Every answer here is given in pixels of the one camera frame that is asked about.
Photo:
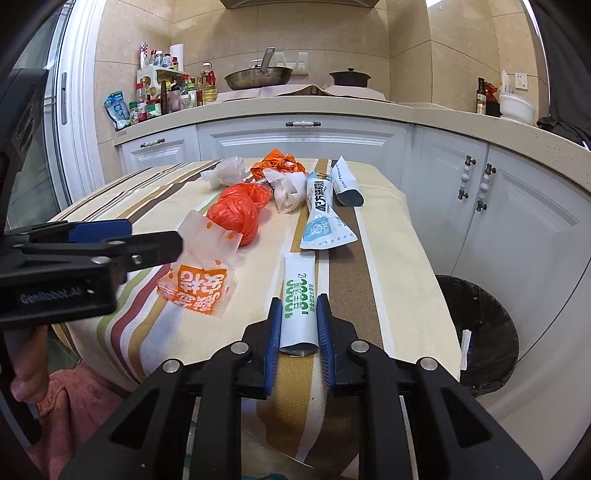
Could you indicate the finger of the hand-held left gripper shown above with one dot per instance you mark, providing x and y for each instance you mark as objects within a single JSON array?
[
  {"x": 101, "y": 230},
  {"x": 152, "y": 249}
]

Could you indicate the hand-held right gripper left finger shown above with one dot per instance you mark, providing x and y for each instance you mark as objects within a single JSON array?
[{"x": 275, "y": 332}]

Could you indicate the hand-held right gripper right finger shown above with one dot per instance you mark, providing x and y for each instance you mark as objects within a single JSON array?
[{"x": 323, "y": 341}]

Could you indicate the white green snack wrapper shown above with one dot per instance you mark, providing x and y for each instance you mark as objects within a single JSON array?
[{"x": 299, "y": 300}]

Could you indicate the orange white paper bag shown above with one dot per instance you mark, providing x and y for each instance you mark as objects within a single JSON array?
[{"x": 203, "y": 281}]

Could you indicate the orange plastic bag ball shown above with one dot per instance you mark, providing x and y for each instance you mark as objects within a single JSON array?
[{"x": 235, "y": 212}]

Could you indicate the black trash bin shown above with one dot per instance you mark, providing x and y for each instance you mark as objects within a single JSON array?
[{"x": 489, "y": 323}]

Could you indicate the person's left hand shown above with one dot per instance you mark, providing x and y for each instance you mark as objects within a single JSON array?
[{"x": 30, "y": 369}]

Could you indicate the striped tablecloth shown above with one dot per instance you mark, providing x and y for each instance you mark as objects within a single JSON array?
[{"x": 392, "y": 277}]

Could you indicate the pink cloth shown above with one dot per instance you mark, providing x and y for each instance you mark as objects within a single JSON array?
[{"x": 69, "y": 401}]

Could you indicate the small white plastic bag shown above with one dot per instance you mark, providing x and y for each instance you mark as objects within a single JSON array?
[{"x": 226, "y": 171}]

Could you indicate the blue seasoning packet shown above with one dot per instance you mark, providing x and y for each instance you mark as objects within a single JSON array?
[{"x": 117, "y": 110}]

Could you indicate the blue white snack packet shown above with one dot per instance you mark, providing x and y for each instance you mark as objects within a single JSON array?
[{"x": 321, "y": 217}]

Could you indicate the cluster of condiment bottles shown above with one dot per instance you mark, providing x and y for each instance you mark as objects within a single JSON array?
[{"x": 152, "y": 104}]

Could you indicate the large white plastic bag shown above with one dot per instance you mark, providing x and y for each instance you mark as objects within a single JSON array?
[{"x": 287, "y": 194}]

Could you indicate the white paper slip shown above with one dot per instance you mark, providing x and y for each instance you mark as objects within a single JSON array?
[{"x": 465, "y": 348}]

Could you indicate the crumpled orange plastic bag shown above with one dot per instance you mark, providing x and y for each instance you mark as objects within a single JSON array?
[{"x": 277, "y": 162}]

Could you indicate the white wrapper with dark lining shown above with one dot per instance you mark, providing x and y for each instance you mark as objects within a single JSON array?
[{"x": 344, "y": 182}]

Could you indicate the white spice rack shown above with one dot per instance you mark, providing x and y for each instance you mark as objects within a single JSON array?
[{"x": 159, "y": 74}]

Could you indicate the yellow cooking oil bottle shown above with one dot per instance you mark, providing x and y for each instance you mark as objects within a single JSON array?
[{"x": 207, "y": 87}]

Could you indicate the paper towel roll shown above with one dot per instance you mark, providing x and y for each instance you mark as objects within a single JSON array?
[{"x": 177, "y": 57}]

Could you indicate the steel wok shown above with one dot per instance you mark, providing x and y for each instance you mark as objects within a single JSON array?
[{"x": 258, "y": 77}]

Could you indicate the beige kitchen countertop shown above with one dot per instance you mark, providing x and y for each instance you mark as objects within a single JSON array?
[{"x": 323, "y": 110}]

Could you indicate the white kitchen cabinet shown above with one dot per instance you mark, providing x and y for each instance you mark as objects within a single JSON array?
[{"x": 531, "y": 258}]

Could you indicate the black lidded pot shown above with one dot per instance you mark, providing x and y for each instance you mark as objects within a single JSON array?
[{"x": 350, "y": 77}]

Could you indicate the dark glass bottle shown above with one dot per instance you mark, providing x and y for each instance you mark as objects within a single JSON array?
[{"x": 481, "y": 97}]

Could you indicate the white plastic bowl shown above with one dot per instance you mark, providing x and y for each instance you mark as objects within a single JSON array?
[{"x": 517, "y": 108}]

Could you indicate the dark cloth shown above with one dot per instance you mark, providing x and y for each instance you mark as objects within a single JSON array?
[{"x": 563, "y": 92}]

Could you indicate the white door frame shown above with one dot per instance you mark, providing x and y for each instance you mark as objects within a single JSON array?
[{"x": 81, "y": 92}]

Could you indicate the white wall outlet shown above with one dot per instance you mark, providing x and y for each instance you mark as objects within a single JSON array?
[{"x": 522, "y": 81}]

